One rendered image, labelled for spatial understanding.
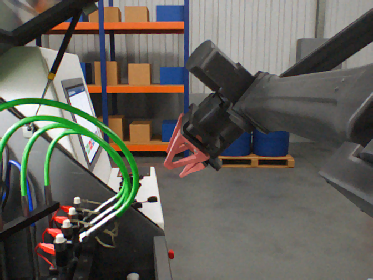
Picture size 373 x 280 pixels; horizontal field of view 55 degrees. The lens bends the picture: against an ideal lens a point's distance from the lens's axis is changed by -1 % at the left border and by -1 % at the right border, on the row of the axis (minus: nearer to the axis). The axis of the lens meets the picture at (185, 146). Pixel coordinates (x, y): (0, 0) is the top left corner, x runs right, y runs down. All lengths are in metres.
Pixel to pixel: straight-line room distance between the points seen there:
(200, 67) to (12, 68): 0.75
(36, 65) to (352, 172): 1.05
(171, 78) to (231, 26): 1.89
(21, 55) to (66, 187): 0.41
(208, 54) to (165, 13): 5.62
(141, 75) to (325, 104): 5.87
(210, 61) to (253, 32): 6.89
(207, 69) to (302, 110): 0.27
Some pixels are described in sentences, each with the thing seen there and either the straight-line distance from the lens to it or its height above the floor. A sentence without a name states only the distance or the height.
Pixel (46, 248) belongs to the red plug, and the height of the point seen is 1.08.
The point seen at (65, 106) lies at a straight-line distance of 0.78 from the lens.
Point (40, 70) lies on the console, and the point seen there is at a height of 1.48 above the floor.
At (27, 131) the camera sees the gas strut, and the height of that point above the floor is 1.30.
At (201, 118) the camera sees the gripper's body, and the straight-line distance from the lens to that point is 0.60.
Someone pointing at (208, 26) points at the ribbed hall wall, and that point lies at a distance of 7.28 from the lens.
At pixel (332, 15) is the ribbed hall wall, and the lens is 7.87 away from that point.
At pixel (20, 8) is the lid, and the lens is 0.91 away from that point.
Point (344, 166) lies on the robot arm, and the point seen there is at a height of 1.43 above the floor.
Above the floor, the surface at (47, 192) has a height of 1.14.
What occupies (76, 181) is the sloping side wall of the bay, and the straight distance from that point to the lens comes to 1.15.
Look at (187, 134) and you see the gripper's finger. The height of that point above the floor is 1.38.
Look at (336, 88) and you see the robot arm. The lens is 0.25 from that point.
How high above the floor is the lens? 1.48
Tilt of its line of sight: 12 degrees down
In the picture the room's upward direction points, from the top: straight up
